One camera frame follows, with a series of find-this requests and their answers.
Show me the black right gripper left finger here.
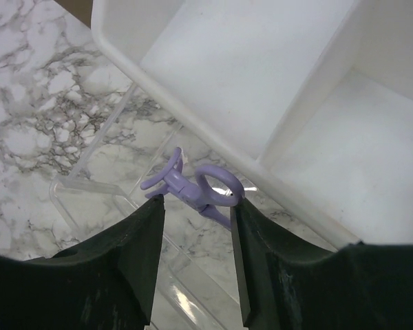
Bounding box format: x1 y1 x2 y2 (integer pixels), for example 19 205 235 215
0 196 165 329

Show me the clear plastic drawer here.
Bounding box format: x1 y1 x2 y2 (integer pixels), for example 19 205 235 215
50 88 243 329

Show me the tan plastic toolbox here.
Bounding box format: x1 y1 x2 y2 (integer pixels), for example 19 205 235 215
55 0 93 28

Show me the purple eyelash curler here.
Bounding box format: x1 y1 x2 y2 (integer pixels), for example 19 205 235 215
140 147 245 230

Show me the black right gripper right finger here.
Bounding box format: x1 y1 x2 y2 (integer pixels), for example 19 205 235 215
231 200 413 329

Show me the white plastic drawer organizer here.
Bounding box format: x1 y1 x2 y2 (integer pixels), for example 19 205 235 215
91 1 413 247

